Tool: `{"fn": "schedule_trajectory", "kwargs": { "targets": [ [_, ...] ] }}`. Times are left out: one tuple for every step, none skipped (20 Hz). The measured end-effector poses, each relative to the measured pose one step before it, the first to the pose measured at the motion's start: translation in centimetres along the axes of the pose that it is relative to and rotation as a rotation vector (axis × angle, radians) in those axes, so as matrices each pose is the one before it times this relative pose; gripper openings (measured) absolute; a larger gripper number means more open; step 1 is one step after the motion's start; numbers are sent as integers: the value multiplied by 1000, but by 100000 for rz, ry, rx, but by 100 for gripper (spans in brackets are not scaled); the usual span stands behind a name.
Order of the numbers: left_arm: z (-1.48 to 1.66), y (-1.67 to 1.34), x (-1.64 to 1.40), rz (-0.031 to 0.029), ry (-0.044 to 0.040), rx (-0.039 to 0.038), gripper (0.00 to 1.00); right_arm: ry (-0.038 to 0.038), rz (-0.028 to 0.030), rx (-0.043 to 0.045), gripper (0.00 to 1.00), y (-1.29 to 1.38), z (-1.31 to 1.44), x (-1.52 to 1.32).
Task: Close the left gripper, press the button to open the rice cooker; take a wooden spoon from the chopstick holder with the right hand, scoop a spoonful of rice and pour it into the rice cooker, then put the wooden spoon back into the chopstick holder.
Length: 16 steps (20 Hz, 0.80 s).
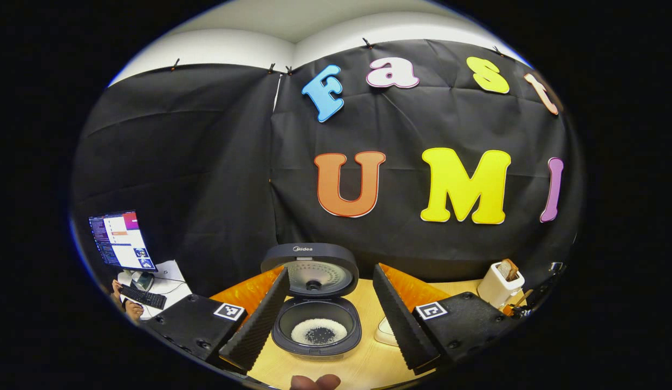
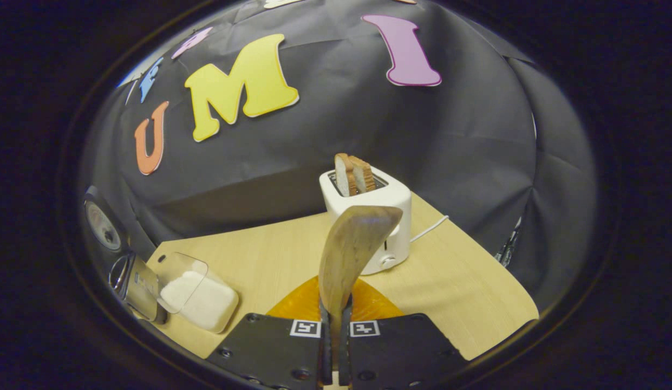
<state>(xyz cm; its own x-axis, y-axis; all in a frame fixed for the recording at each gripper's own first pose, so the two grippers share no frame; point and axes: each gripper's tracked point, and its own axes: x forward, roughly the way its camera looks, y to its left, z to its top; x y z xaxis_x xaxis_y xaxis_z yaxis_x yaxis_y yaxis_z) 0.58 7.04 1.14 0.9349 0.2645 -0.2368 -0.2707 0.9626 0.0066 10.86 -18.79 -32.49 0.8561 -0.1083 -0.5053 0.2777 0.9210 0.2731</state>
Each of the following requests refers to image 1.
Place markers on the dark grey rice cooker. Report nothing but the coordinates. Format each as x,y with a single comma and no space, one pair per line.
314,254

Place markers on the cream dish of rice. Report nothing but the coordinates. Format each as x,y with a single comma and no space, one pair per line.
386,333

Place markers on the brown bread slice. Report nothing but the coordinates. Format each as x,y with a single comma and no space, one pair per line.
509,269

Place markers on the computer monitor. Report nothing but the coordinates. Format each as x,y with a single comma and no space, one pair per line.
122,241

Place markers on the white side table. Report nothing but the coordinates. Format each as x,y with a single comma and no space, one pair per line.
173,287

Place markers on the pale green box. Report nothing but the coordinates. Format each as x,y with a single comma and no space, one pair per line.
143,280

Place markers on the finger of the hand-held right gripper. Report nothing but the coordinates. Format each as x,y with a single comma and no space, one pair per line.
511,310

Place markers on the black backdrop cloth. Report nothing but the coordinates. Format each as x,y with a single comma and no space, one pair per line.
206,162

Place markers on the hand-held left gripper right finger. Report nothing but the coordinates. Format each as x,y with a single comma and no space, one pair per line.
403,327

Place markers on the black keyboard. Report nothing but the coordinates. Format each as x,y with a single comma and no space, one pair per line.
143,298

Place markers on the white toaster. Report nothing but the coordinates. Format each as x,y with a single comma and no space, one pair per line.
495,290

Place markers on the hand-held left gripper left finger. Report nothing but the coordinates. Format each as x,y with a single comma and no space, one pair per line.
257,327

